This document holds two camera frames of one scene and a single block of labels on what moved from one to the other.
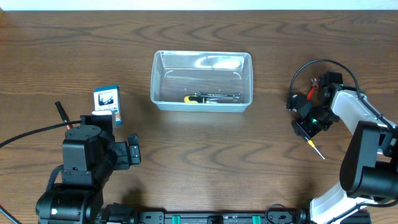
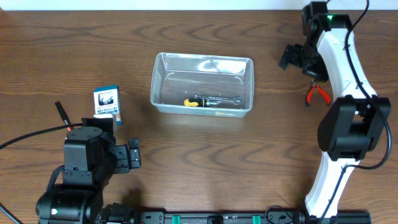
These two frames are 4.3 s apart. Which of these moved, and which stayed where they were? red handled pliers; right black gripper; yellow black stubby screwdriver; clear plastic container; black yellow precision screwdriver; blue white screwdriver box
Moved: right black gripper; black yellow precision screwdriver; yellow black stubby screwdriver
Stayed: red handled pliers; clear plastic container; blue white screwdriver box
